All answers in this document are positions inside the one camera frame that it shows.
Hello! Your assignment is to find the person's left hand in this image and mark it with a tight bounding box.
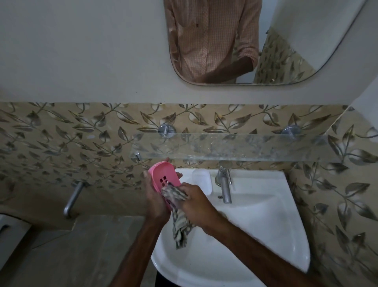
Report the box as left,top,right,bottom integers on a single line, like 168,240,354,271
143,170,183,226

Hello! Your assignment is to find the person's right hand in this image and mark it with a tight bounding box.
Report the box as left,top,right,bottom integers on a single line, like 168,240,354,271
178,182,224,236

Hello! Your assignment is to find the pink plastic soap dish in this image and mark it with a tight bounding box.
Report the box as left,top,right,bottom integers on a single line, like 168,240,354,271
148,160,182,212

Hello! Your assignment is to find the patterned cleaning cloth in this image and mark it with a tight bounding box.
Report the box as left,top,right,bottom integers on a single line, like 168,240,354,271
161,183,196,250

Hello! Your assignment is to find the person's left forearm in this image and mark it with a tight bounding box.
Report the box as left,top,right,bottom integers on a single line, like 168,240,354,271
109,218,172,287

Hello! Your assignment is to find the person's right forearm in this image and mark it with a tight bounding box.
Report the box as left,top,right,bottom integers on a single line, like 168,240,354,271
206,217,327,287

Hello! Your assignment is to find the chrome basin faucet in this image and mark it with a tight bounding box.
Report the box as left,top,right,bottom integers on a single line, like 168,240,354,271
215,166,233,204

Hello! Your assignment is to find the white ceramic wash basin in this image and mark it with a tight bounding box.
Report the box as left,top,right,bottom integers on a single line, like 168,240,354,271
151,168,311,287

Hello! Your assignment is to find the chrome shelf bracket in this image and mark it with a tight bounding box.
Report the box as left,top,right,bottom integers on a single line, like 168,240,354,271
281,124,302,140
158,124,176,139

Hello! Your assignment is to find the glass wall shelf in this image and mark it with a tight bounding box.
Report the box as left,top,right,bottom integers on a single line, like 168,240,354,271
131,133,349,163

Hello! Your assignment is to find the chrome wall tap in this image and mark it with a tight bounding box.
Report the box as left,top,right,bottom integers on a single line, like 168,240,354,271
63,181,86,219

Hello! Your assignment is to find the rounded wall mirror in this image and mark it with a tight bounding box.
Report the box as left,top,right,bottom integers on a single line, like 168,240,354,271
163,0,368,87

